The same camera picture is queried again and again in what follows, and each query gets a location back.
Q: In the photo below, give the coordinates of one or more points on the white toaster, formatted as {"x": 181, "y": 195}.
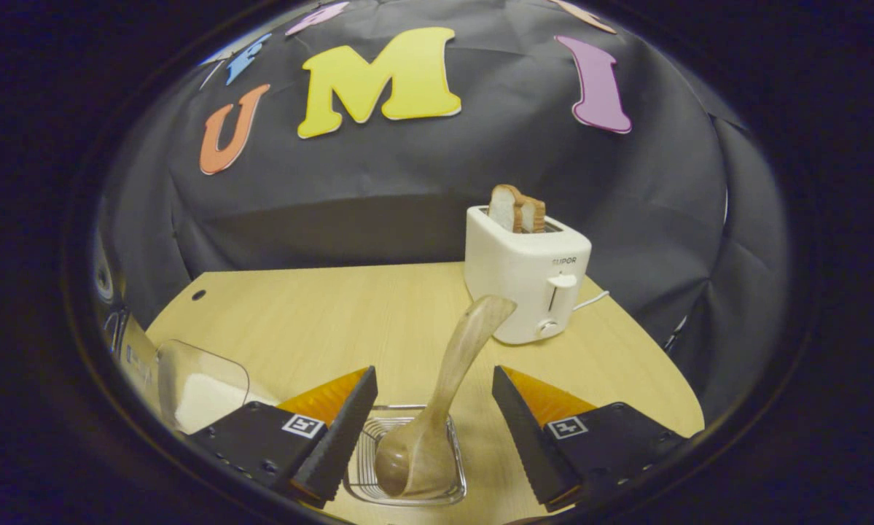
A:
{"x": 517, "y": 277}

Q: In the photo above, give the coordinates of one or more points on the black backdrop cloth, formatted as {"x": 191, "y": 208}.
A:
{"x": 334, "y": 204}

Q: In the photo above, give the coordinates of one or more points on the wooden spoon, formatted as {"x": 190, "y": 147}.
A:
{"x": 415, "y": 452}

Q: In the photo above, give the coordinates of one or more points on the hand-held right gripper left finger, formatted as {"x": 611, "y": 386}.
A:
{"x": 342, "y": 437}

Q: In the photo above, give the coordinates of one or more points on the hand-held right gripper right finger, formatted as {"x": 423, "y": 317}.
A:
{"x": 528, "y": 437}

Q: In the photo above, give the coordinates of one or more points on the pale bread slice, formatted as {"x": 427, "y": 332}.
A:
{"x": 502, "y": 208}

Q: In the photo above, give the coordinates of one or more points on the clear rice container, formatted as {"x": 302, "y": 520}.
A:
{"x": 189, "y": 357}

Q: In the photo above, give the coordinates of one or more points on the brown bread slice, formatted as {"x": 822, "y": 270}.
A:
{"x": 531, "y": 215}

